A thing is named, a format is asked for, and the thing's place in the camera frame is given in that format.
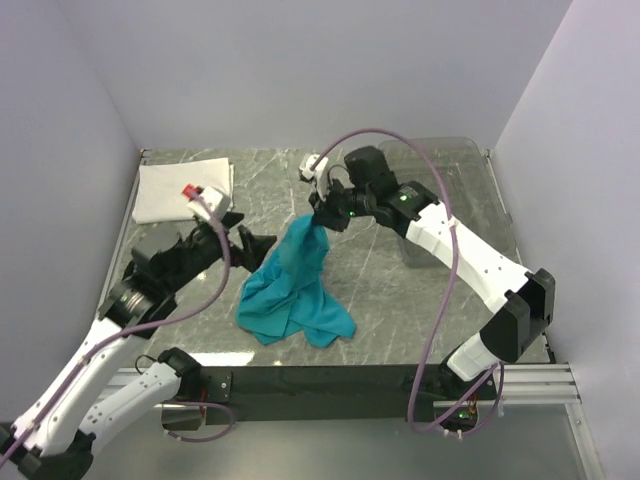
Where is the clear plastic bin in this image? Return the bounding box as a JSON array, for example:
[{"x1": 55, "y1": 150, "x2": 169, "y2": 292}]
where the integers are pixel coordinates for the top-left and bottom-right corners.
[{"x1": 379, "y1": 137, "x2": 517, "y2": 260}]

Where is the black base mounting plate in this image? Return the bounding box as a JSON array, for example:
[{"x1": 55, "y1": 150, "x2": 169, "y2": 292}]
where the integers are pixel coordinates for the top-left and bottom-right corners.
[{"x1": 159, "y1": 364, "x2": 506, "y2": 434}]

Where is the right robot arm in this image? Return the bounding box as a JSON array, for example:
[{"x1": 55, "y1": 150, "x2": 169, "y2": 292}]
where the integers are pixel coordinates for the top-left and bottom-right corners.
[{"x1": 299, "y1": 146, "x2": 556, "y2": 399}]

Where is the aluminium rail frame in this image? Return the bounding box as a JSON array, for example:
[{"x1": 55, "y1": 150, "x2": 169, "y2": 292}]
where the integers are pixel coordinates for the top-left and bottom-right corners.
[{"x1": 425, "y1": 364, "x2": 606, "y2": 479}]

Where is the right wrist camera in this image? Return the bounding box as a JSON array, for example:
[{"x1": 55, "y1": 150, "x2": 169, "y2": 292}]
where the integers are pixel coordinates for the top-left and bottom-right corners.
[{"x1": 298, "y1": 154, "x2": 328, "y2": 183}]

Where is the folded white t shirt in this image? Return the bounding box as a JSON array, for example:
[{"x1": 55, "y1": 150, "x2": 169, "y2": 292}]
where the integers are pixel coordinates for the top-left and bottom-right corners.
[{"x1": 132, "y1": 157, "x2": 234, "y2": 224}]

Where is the teal t shirt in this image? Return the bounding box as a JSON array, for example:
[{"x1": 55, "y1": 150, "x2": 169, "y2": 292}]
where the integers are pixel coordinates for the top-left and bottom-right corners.
[{"x1": 235, "y1": 215, "x2": 356, "y2": 348}]

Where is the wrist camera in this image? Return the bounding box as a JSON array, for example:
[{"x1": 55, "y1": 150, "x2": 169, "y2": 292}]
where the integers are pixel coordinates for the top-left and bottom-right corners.
[
  {"x1": 298, "y1": 154, "x2": 328, "y2": 183},
  {"x1": 182, "y1": 184, "x2": 233, "y2": 222}
]

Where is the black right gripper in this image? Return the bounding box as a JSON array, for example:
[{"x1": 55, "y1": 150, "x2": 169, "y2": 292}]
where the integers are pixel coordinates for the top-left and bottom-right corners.
[{"x1": 309, "y1": 176, "x2": 375, "y2": 234}]

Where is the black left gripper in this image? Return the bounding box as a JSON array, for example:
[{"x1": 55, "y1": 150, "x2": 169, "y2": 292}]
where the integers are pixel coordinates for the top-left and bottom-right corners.
[{"x1": 164, "y1": 211, "x2": 276, "y2": 294}]

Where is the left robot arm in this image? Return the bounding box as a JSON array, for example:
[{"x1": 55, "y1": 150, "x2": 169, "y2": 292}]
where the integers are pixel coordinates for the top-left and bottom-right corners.
[{"x1": 1, "y1": 213, "x2": 277, "y2": 479}]

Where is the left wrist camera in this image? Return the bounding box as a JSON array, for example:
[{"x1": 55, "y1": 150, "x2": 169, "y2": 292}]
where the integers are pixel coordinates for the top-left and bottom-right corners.
[{"x1": 182, "y1": 184, "x2": 233, "y2": 222}]

